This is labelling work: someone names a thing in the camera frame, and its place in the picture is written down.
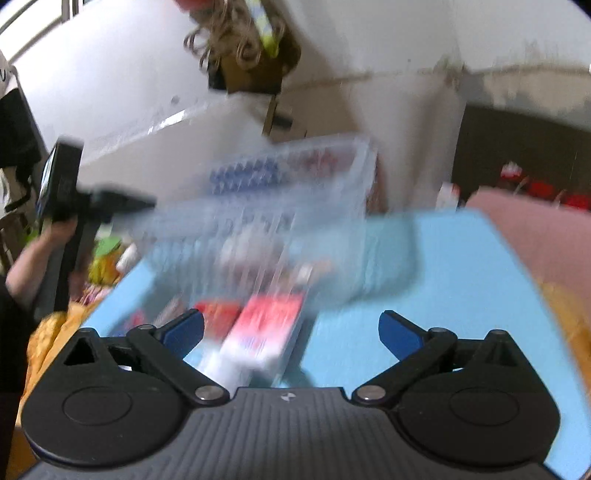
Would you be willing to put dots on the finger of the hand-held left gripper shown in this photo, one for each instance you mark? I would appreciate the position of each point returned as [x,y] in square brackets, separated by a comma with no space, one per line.
[136,203]

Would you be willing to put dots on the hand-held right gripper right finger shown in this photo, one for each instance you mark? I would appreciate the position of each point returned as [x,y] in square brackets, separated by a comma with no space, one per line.
[398,334]

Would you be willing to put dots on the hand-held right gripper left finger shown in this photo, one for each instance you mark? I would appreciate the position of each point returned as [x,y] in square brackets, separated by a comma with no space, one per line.
[183,333]

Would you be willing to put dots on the clear plastic basket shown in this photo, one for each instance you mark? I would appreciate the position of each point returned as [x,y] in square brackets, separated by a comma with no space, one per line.
[286,207]

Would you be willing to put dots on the person's left hand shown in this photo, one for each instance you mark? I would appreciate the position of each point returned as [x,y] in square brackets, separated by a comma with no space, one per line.
[34,272]

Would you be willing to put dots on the red packet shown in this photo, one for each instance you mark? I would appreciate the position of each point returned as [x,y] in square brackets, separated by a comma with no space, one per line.
[217,316]

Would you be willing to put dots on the dark hanging cloth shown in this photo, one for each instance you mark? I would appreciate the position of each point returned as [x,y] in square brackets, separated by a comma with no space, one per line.
[16,134]

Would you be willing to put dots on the red and white box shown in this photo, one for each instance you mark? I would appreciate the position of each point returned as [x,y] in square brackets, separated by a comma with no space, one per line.
[265,330]

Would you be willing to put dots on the orange cloth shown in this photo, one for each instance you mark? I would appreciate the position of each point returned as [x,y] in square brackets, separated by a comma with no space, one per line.
[570,318]

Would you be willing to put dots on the pink blanket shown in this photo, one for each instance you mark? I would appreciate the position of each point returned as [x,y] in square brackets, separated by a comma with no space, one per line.
[540,230]

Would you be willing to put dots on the red cloth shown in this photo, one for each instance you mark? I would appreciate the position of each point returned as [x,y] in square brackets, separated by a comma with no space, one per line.
[545,189]

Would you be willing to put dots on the dark wooden cabinet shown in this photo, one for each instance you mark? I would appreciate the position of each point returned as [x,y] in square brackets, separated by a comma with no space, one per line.
[517,138]

